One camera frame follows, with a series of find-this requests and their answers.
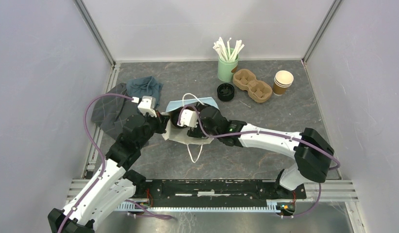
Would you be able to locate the light blue paper bag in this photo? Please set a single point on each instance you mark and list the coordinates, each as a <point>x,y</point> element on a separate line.
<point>180,134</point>

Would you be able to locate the green straw holder cup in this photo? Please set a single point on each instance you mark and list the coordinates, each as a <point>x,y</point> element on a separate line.
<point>226,70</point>

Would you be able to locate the stack of paper cups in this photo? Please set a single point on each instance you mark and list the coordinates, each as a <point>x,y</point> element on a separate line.
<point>282,81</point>

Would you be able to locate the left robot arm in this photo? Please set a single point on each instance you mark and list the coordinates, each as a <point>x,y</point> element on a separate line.
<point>112,185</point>

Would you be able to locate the right aluminium frame post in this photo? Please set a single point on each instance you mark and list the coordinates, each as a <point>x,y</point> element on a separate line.
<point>321,30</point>

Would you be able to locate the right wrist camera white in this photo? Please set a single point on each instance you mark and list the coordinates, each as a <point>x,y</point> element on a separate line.
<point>187,118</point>

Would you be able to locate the stack of black lids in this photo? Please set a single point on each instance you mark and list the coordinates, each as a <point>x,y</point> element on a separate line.
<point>225,92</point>

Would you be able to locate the grey checked cloth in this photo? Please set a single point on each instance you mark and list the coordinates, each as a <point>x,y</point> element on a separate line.
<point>111,112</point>

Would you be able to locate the aluminium frame post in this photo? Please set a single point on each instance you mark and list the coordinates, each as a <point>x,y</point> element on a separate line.
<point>321,30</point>
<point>80,4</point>

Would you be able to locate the blue cloth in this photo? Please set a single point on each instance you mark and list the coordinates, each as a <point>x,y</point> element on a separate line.
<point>145,86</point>

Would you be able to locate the left aluminium frame post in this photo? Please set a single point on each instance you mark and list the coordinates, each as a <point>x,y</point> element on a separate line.
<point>80,4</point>

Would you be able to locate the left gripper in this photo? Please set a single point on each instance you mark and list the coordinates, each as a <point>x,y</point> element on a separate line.
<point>161,120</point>

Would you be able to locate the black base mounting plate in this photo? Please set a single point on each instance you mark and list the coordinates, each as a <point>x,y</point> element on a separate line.
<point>214,193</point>

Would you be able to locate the remaining cardboard carrier tray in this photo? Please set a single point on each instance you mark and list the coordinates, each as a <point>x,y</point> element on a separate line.
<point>257,90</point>

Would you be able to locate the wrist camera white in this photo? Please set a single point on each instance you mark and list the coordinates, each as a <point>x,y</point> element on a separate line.
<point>146,105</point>
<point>187,118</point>

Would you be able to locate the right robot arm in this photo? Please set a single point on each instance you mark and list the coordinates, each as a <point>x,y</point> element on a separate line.
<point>312,154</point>

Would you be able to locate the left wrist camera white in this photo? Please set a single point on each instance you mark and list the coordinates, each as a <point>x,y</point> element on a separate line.
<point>146,105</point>

